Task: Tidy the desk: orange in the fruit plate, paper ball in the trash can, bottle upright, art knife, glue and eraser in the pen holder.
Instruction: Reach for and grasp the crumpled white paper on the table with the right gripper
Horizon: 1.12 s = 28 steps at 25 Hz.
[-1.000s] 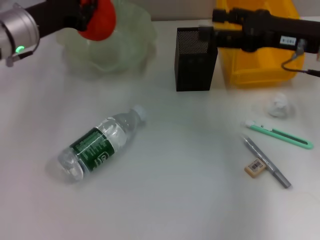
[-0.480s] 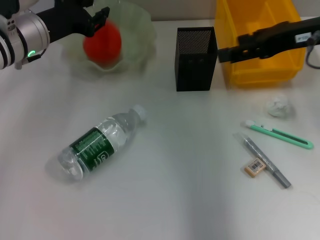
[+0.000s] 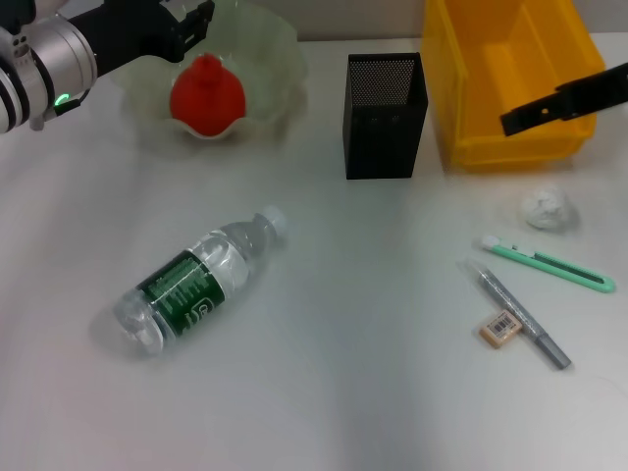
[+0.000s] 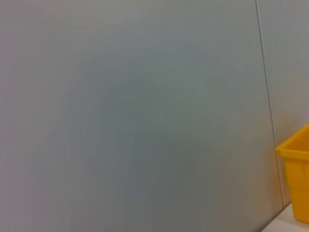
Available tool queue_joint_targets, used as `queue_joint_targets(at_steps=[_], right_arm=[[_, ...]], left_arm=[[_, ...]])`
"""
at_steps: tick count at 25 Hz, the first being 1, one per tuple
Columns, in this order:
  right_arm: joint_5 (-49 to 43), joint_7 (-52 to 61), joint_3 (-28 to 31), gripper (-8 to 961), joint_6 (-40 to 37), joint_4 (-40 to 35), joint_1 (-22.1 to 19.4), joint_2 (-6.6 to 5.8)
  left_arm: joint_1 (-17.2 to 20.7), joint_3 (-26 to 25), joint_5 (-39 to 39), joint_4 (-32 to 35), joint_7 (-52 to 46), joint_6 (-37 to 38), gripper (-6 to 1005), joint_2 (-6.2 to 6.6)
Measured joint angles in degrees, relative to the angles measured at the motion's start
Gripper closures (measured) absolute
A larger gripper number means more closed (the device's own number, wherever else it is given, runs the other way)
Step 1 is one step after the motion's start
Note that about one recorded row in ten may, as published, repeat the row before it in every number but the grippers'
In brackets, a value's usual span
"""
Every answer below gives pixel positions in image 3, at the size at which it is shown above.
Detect clear green-label water bottle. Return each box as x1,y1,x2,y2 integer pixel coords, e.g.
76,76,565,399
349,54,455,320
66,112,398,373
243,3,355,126
92,205,290,359

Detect red pomegranate toy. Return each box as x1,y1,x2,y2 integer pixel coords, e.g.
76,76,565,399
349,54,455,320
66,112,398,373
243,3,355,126
170,53,246,138

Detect mint green utility knife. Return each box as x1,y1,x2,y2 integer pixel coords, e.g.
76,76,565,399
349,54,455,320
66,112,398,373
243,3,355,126
473,235,616,294

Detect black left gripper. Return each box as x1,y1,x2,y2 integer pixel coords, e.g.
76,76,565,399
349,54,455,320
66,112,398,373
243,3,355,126
68,0,216,79

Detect beige eraser with barcode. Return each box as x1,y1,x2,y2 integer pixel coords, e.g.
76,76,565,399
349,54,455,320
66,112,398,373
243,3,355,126
478,311,521,350

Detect grey pen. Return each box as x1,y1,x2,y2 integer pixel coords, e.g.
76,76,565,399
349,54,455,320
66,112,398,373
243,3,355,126
465,259,573,372

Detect black mesh pen holder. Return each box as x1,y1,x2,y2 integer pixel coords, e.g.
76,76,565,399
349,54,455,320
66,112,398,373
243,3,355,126
342,52,430,181

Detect yellow plastic bin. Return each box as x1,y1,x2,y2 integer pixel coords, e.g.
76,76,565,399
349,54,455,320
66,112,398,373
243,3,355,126
421,0,605,173

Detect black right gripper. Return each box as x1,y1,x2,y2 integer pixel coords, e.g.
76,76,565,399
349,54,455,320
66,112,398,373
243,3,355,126
499,62,628,137

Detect pale green glass fruit bowl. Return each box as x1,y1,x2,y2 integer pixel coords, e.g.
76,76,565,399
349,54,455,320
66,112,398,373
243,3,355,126
115,0,309,153

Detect white paper ball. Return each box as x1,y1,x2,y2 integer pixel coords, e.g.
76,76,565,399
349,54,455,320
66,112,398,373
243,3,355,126
518,185,580,231

